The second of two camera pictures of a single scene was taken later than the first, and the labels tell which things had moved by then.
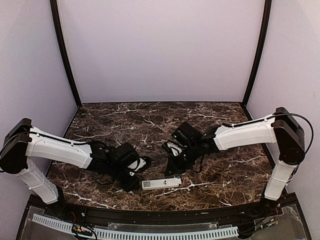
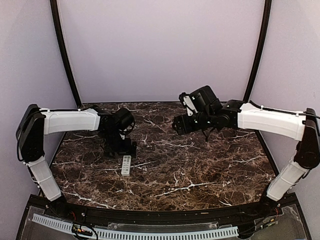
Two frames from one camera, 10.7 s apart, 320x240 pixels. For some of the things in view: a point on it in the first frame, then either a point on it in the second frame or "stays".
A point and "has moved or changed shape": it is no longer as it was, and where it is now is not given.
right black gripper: [175, 168] -> [182, 121]
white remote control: [149, 184] has moved or changed shape
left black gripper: [128, 187] -> [125, 150]
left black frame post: [55, 12] stays
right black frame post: [265, 32] stays
